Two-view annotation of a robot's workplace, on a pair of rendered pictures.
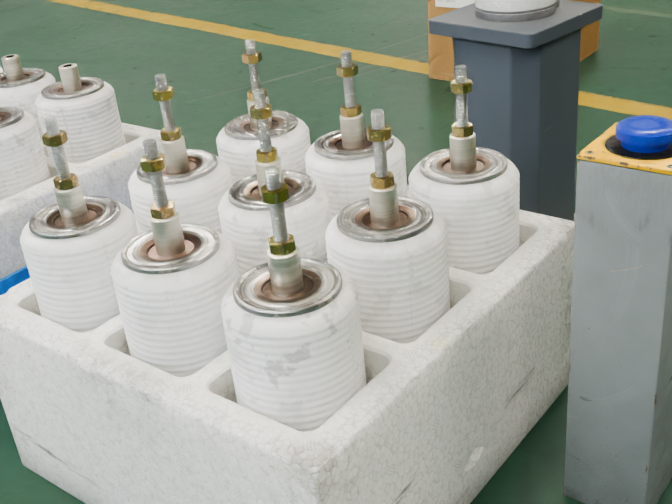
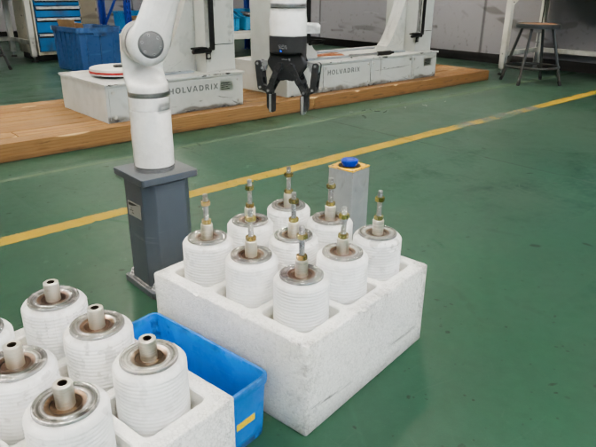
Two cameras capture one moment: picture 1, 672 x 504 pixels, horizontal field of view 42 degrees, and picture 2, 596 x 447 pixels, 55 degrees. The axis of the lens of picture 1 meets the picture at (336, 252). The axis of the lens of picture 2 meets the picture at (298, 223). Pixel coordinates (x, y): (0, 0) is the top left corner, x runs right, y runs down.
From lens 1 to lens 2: 1.29 m
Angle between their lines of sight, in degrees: 80
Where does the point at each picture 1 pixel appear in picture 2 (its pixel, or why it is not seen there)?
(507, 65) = (184, 187)
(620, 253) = (360, 195)
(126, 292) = (363, 267)
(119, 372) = (372, 299)
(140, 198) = (269, 269)
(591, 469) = not seen: hidden behind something
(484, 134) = (174, 225)
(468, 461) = not seen: hidden behind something
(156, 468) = (380, 330)
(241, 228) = (313, 247)
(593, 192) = (356, 180)
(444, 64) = not seen: outside the picture
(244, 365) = (396, 257)
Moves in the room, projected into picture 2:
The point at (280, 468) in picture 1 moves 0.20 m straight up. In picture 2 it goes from (419, 273) to (429, 178)
